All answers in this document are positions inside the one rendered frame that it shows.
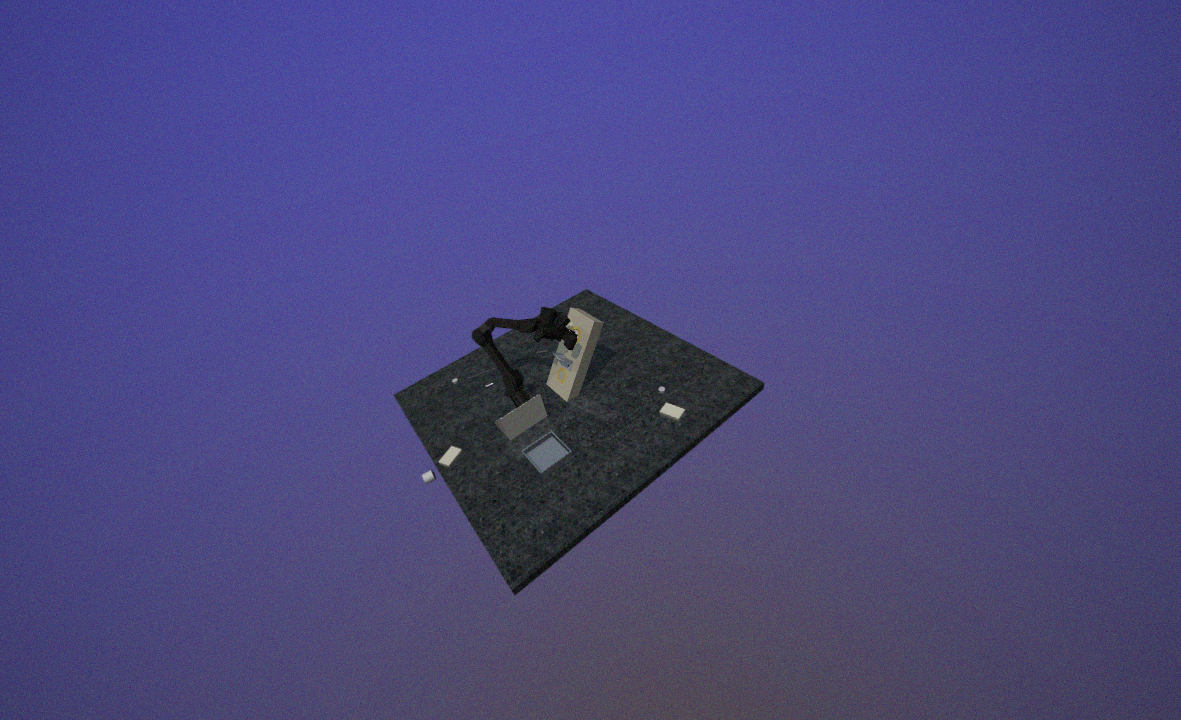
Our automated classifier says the beige flat panel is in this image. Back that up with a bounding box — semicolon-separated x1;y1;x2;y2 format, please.
546;307;603;402

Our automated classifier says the beige rectangular block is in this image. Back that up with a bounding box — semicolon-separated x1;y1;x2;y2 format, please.
660;402;686;421
439;446;463;467

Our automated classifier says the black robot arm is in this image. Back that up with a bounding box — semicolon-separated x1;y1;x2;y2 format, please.
471;307;570;408

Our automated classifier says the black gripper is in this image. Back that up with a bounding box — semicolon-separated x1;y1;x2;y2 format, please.
550;323;578;351

